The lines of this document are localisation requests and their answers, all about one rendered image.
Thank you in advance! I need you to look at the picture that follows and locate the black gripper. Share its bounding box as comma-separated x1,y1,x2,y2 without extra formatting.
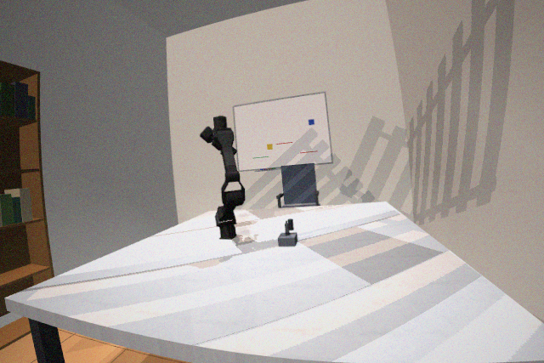
200,127,237,155

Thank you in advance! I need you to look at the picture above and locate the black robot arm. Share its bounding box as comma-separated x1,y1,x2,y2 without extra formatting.
212,116,245,240

